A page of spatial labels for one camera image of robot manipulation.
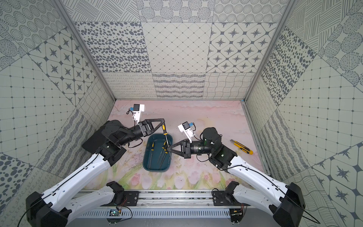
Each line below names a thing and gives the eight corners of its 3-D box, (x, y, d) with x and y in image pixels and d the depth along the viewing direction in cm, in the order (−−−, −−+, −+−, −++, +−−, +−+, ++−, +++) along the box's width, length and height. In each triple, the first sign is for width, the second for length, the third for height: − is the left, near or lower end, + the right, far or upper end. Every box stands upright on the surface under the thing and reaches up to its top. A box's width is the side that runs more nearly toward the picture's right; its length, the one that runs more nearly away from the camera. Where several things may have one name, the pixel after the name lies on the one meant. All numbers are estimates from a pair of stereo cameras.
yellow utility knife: (229, 141, 99) (230, 140, 97) (231, 139, 101) (232, 137, 99) (250, 156, 92) (252, 154, 90) (252, 153, 94) (254, 151, 92)
